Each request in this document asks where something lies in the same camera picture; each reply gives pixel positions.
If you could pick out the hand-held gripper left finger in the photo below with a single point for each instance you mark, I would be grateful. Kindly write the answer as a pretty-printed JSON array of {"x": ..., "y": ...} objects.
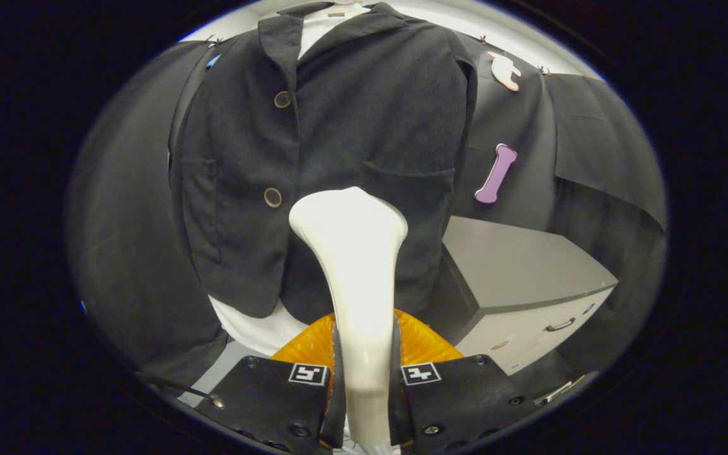
[{"x": 263, "y": 398}]

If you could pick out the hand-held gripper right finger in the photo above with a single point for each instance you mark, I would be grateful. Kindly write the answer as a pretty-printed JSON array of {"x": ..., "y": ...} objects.
[{"x": 465, "y": 398}]

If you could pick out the black blazer jacket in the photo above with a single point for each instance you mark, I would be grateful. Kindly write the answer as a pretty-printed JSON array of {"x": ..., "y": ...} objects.
[{"x": 364, "y": 114}]

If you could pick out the white mannequin torso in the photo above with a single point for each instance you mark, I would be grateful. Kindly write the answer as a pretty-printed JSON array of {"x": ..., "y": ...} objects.
[{"x": 256, "y": 328}]

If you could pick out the flat cardboard box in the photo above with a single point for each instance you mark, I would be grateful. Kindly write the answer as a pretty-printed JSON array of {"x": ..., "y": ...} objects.
[{"x": 557, "y": 393}]

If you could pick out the grey cabinet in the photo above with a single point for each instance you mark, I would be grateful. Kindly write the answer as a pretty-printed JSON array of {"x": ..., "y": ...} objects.
[{"x": 509, "y": 265}]

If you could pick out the black backdrop cloth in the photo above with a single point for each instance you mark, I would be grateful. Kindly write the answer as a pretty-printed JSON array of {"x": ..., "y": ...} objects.
[{"x": 124, "y": 221}]

